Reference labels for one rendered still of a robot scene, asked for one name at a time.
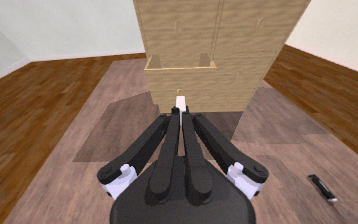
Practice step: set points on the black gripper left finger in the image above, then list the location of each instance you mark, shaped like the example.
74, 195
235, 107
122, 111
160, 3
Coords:
123, 170

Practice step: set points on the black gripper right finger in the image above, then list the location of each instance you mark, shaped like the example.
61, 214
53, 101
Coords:
246, 173

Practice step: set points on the light wooden chest of drawers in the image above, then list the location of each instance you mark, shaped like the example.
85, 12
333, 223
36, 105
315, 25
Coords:
220, 4

